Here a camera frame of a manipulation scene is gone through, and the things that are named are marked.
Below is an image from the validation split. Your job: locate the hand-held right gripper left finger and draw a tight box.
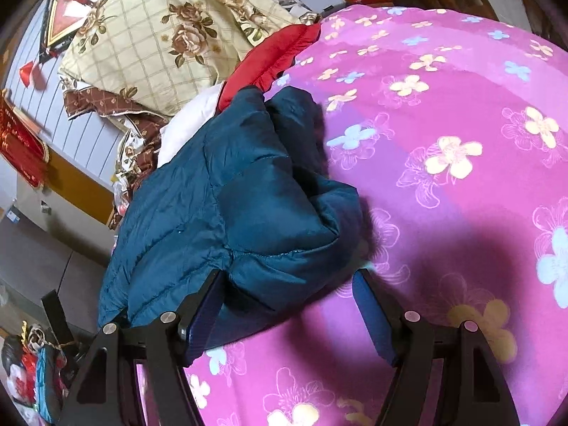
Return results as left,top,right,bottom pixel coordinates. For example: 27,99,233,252
58,268,227,426

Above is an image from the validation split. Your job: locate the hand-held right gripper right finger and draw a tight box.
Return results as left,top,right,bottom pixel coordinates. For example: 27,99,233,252
353,268,520,426

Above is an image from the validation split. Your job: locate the teal quilted jacket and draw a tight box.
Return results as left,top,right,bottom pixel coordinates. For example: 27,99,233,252
98,86,373,351

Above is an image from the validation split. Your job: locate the pink floral bed sheet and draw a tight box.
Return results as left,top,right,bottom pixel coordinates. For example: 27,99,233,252
133,4,568,426

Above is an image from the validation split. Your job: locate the black upright object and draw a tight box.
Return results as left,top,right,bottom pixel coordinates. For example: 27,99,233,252
42,290,75,344

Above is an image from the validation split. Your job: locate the clear plastic bag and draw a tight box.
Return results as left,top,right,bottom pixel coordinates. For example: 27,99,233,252
111,177,134,218

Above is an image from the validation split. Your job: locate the colourful printed bag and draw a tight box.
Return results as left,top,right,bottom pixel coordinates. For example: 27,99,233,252
0,324,72,422

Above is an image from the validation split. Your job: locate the white pillow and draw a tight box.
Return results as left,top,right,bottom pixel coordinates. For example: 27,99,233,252
157,82,227,167

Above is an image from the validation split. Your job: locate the brown patterned blanket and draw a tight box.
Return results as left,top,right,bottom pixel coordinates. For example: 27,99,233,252
62,84,169,231

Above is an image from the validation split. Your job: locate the red ruffled pillow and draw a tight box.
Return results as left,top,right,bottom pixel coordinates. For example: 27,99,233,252
217,23,322,111

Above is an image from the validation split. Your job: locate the beige rose-print quilt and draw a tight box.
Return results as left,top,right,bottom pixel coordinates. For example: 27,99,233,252
58,0,320,118

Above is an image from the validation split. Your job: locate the red fringed wall hanging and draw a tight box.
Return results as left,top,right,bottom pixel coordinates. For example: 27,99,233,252
0,89,51,191

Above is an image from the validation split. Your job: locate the red knot wall decoration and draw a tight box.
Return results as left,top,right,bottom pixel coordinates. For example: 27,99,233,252
20,0,120,89

